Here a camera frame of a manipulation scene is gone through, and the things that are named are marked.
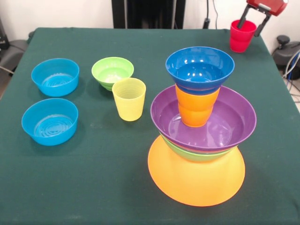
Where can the yellow cup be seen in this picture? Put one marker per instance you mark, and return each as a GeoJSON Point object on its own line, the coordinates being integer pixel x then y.
{"type": "Point", "coordinates": [129, 103]}

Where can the dark blue bowl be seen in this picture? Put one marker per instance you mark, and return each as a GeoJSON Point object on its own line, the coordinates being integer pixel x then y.
{"type": "Point", "coordinates": [199, 65]}

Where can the dark green tablecloth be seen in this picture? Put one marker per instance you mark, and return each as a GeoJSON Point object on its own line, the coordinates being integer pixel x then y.
{"type": "Point", "coordinates": [70, 175]}

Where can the light blue bowl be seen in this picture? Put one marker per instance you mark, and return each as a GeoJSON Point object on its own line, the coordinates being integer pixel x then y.
{"type": "Point", "coordinates": [55, 78]}
{"type": "Point", "coordinates": [50, 124]}

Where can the large orange bowl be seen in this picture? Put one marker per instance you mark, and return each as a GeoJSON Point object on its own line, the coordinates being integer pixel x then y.
{"type": "Point", "coordinates": [197, 182]}

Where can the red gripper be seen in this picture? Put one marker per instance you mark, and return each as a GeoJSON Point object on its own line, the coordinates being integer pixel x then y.
{"type": "Point", "coordinates": [272, 5]}

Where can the orange cup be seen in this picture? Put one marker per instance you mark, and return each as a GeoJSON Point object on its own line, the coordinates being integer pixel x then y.
{"type": "Point", "coordinates": [195, 110]}

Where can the small green bowl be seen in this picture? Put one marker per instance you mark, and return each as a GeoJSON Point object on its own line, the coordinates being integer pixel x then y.
{"type": "Point", "coordinates": [112, 72]}

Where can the red cup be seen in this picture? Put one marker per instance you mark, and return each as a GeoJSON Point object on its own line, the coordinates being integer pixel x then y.
{"type": "Point", "coordinates": [241, 39]}

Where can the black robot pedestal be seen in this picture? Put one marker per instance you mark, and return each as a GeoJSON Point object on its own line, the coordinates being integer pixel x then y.
{"type": "Point", "coordinates": [150, 9]}

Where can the large green bowl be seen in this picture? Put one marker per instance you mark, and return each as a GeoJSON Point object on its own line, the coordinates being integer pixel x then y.
{"type": "Point", "coordinates": [201, 156]}

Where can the purple bowl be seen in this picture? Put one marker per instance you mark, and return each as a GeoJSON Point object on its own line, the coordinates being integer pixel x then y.
{"type": "Point", "coordinates": [232, 126]}

